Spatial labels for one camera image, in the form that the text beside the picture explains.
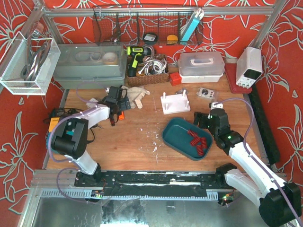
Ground teal plastic tray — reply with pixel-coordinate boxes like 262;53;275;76
162;118;213;161

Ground white power supply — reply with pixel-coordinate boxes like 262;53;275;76
236;47;262;89

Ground bagged white control box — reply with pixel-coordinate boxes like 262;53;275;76
196;87;218;102

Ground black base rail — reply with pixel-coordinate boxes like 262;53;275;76
74;171;234;198

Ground orange black handled screwdriver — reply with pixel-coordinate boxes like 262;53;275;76
118;111;125;121

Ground green yellow cordless drill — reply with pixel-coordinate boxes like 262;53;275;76
126;45;153;77

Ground red mat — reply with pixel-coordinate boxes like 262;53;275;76
225;63;252;94

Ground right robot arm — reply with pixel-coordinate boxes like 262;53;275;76
194;108;303;227

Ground white four-peg base plate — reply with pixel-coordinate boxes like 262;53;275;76
160;90;191;115

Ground white work glove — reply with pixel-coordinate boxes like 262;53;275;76
121;86;150;109

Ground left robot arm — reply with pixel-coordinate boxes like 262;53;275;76
47;86;131;178

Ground black wire basket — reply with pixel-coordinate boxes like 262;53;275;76
92;4;203;46

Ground woven basket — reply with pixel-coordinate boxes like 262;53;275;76
125;54;169;87

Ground red spring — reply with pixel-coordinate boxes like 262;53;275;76
190;137;200;146
200;137;208;149
187;130;198;138
196;144;204;157

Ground yellow tape measure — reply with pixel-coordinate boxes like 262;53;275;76
167;35;178;45

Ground red spring lower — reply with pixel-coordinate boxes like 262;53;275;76
196;144;204;157

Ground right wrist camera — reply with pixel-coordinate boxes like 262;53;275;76
209;102;223;111

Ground grey storage box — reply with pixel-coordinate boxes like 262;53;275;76
53;44;127;89

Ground red spring middle right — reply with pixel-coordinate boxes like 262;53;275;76
200;137;208;149

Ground blue white tool case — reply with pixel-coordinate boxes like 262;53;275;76
180;8;205;45

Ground red spring upper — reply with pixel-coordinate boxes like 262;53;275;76
187;130;198;138

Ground red handled small ratchet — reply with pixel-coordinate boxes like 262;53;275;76
110;118;116;126

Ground small white adapter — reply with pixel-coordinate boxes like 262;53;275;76
86;98;98;108

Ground clear acrylic box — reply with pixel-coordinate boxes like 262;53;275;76
0;32;61;96

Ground black cable duct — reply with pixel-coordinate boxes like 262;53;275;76
249;85;280;165

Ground white plastic toolbox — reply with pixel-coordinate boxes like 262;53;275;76
178;52;225;83

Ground orange teal device box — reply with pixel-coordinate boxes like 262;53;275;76
46;117;60;142

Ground red spring middle left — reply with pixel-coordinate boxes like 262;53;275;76
190;137;200;146

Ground orange power cube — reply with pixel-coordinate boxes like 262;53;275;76
169;72;182;86

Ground white coiled cable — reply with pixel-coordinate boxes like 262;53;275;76
138;59;168;75

